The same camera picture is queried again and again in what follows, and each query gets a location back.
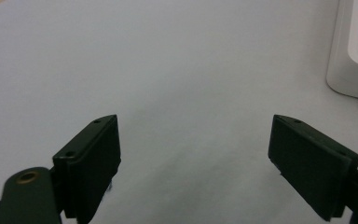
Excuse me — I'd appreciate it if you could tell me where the white appliance with blue button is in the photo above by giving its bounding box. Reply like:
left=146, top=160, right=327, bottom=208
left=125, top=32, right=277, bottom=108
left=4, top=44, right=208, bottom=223
left=325, top=0, right=358, bottom=116

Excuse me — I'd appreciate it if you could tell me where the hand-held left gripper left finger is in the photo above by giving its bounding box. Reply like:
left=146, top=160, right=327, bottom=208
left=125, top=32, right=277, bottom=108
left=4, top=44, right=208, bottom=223
left=51, top=114, right=122, bottom=224

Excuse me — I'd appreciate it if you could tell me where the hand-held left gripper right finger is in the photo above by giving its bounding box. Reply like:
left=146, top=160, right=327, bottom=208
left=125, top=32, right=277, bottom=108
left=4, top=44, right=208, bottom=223
left=267, top=114, right=358, bottom=222

